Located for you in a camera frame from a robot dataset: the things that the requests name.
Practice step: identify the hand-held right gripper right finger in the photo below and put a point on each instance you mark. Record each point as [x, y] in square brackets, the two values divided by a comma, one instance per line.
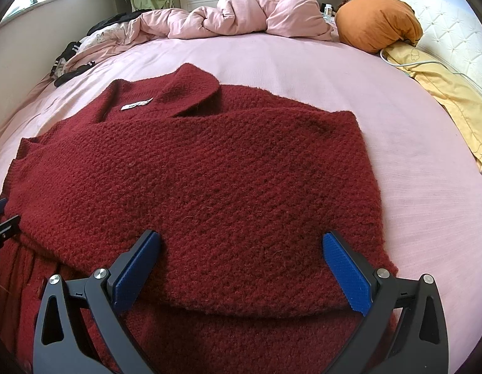
[348, 276]

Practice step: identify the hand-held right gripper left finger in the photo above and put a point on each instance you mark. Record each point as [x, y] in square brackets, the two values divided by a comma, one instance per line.
[135, 272]

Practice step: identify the dark red knit cardigan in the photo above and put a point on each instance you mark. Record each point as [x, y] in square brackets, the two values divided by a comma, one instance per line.
[210, 187]

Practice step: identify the bed with pink sheet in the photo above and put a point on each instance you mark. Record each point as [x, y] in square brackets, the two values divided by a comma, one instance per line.
[400, 163]

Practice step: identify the black sock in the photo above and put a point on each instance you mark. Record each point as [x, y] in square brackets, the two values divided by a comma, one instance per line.
[75, 73]

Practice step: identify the black white striped garment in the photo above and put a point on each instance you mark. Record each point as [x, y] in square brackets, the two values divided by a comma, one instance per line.
[69, 50]

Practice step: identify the yellow pillow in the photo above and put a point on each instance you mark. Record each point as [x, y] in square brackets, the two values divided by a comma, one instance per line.
[451, 89]

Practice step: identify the black crumpled garment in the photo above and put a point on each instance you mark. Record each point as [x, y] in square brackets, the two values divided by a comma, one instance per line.
[116, 19]

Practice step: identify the orange pillow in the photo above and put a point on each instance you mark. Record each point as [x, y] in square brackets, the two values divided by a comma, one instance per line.
[373, 23]

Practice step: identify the white tufted headboard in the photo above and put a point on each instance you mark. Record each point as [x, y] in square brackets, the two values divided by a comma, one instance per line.
[459, 35]

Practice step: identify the small jar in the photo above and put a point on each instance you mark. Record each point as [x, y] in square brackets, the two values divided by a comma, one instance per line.
[327, 8]

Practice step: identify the pink duvet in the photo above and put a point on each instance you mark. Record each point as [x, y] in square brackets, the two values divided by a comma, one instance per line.
[245, 7]

